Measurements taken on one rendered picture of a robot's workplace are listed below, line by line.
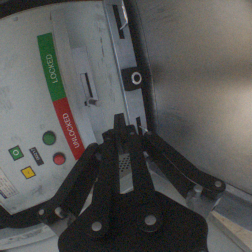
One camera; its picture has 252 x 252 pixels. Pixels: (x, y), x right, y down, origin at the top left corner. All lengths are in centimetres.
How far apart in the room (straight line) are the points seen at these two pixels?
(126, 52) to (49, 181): 40
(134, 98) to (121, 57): 12
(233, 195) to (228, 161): 10
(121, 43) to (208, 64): 22
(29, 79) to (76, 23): 17
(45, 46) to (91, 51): 11
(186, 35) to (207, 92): 12
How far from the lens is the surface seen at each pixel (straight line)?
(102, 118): 34
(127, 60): 36
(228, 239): 58
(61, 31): 30
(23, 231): 51
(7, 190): 42
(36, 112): 31
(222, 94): 27
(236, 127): 29
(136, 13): 41
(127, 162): 33
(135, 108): 38
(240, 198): 39
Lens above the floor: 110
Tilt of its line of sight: 25 degrees down
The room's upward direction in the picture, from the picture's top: 115 degrees counter-clockwise
